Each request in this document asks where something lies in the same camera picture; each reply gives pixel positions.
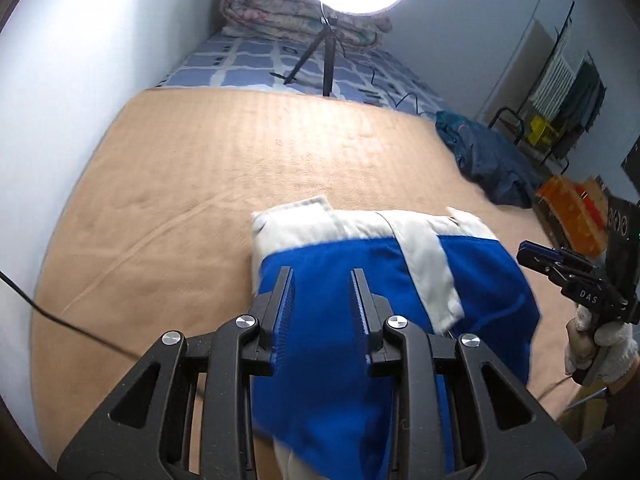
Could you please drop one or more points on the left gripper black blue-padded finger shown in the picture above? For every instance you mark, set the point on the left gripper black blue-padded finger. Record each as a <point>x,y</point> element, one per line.
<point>272,312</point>
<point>370,313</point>

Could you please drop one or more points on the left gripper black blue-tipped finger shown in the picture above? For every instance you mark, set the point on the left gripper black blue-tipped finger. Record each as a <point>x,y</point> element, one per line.
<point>555,264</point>

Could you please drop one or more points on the beige and blue jacket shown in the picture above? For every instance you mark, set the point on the beige and blue jacket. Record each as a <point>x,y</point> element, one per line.
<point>326,416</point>

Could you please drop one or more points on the black clothes rack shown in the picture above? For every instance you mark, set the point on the black clothes rack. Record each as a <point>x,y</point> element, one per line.
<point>512,112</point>

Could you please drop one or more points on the dark green hanging clothes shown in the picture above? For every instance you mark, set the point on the dark green hanging clothes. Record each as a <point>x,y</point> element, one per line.
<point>579,109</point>

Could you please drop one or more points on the white knit gloved hand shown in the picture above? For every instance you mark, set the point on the white knit gloved hand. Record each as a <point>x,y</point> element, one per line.
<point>610,350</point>

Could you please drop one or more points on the dark window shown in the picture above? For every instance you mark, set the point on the dark window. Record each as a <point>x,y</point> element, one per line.
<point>631,164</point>

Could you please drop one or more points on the dark blue garment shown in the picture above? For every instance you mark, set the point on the dark blue garment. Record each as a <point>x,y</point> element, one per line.
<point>488,159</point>

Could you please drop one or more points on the yellow box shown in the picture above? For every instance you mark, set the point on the yellow box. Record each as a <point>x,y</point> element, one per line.
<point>541,134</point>

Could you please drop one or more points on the tan fleece blanket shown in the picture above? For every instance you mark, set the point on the tan fleece blanket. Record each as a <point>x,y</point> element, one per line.
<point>157,234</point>

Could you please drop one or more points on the white striped hanging cloth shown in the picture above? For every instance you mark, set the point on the white striped hanging cloth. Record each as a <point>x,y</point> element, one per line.
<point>559,74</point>

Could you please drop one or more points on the blue checkered bed sheet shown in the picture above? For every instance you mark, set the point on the blue checkered bed sheet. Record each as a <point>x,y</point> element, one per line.
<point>372,77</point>

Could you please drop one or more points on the folded floral quilt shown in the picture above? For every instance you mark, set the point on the folded floral quilt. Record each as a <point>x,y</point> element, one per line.
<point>300,21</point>

